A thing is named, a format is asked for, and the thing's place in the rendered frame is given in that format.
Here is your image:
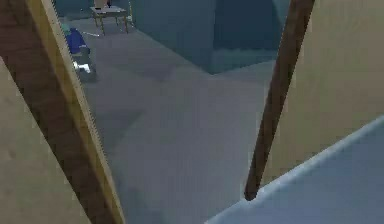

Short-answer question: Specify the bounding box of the small wooden table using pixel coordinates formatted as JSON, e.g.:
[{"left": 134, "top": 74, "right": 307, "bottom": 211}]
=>
[{"left": 89, "top": 5, "right": 130, "bottom": 36}]

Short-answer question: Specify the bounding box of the brown wooden door frame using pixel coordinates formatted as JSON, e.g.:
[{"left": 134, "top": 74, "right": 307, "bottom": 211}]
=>
[{"left": 243, "top": 0, "right": 316, "bottom": 202}]

